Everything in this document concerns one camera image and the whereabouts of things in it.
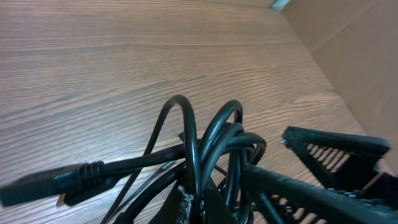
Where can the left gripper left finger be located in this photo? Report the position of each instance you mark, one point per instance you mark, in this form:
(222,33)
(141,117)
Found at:
(177,208)

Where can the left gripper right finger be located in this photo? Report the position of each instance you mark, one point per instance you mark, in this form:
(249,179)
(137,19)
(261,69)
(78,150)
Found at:
(215,208)

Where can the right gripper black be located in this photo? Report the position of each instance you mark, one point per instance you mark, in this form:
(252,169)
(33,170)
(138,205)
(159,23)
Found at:
(339,161)

